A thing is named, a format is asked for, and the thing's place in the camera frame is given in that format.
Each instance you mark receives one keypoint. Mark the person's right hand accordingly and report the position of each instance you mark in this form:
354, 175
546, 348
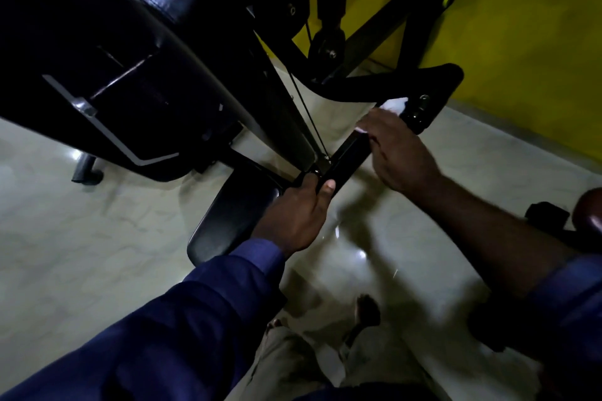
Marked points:
400, 151

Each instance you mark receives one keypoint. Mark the person's left hand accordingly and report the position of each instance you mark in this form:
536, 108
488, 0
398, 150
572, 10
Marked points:
296, 217

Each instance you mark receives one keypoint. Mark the white cleaning wipe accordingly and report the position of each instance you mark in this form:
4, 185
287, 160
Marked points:
394, 104

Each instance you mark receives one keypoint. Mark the black machine maroon pad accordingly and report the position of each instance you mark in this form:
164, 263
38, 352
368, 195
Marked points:
588, 212

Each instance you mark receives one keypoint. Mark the black roman chair bench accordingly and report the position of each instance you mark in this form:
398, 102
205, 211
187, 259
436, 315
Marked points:
84, 172

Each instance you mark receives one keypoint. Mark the person's right forearm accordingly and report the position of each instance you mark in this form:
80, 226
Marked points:
489, 231

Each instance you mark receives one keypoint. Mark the person's blue shirt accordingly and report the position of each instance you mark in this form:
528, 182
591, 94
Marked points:
164, 335

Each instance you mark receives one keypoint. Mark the black seat pad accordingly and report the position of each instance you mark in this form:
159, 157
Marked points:
230, 217

